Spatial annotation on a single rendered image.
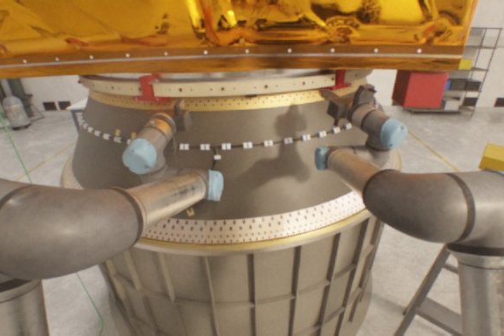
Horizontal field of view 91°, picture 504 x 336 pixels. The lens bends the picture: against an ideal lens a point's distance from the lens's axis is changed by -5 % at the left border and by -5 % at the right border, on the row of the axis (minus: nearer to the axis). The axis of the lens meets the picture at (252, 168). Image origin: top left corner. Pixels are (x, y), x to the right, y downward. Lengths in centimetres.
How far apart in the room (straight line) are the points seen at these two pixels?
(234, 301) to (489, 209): 108
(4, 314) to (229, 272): 84
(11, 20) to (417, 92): 158
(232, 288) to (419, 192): 96
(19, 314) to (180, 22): 91
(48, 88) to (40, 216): 842
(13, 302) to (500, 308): 70
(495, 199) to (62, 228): 58
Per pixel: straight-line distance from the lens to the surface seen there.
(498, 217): 52
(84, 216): 36
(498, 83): 865
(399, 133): 80
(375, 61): 111
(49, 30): 129
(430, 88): 126
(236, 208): 102
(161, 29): 108
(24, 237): 37
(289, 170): 105
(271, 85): 101
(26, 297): 49
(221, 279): 122
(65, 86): 842
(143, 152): 65
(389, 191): 49
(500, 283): 56
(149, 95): 108
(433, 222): 47
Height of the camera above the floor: 189
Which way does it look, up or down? 29 degrees down
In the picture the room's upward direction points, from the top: 2 degrees counter-clockwise
